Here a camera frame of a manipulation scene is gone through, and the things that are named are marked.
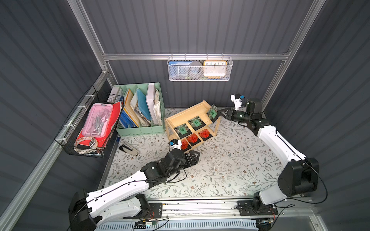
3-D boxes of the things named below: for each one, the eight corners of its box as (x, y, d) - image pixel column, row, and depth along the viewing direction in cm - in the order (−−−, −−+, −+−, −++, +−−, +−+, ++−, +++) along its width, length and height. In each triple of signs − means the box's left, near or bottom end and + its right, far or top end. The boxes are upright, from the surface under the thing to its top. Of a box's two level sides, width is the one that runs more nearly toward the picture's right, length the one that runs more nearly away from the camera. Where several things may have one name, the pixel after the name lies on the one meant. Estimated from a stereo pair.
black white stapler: (120, 149, 99) (118, 147, 97) (123, 145, 101) (122, 143, 99) (136, 157, 95) (134, 155, 93) (139, 152, 98) (138, 150, 95)
